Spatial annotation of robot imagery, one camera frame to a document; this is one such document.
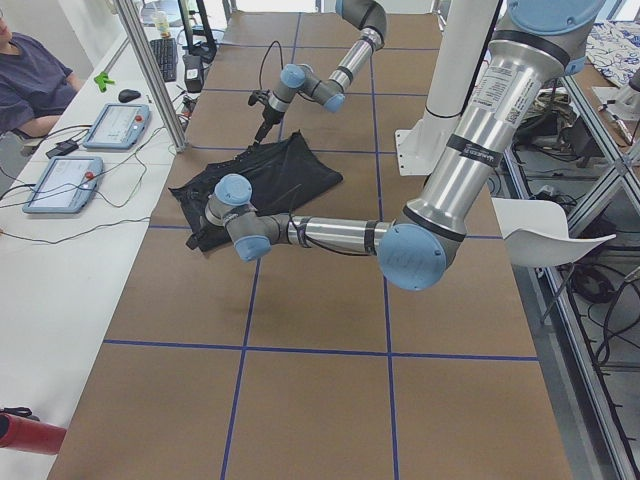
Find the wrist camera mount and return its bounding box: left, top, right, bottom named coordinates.
left=248, top=90, right=270, bottom=106

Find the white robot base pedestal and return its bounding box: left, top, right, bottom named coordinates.
left=395, top=0, right=502, bottom=176

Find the red bottle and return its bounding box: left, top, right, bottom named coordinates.
left=1, top=412, right=67, bottom=455

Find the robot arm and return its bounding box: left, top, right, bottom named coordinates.
left=200, top=1, right=602, bottom=290
left=248, top=1, right=387, bottom=145

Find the upper teach pendant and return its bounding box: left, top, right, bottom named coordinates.
left=82, top=103, right=151, bottom=150

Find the lower teach pendant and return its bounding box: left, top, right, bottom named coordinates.
left=22, top=156, right=104, bottom=214

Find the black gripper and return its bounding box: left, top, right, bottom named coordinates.
left=186, top=219, right=220, bottom=250
left=254, top=105, right=283, bottom=145

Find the person in blue shirt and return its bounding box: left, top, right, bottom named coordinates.
left=1, top=17, right=84, bottom=138

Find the black keyboard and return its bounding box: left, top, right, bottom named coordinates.
left=149, top=38, right=177, bottom=83

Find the black computer mouse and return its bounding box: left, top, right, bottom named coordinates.
left=118, top=89, right=141, bottom=103

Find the aluminium frame post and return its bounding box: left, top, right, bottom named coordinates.
left=114, top=0, right=187, bottom=153

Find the white chair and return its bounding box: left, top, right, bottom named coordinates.
left=492, top=198, right=616, bottom=268

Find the black monitor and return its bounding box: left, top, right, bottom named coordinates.
left=178, top=0, right=217, bottom=64

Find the teach pendant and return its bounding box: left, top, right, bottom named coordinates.
left=82, top=103, right=151, bottom=150
left=22, top=156, right=104, bottom=214

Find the black graphic t-shirt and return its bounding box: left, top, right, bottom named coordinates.
left=170, top=131, right=343, bottom=248

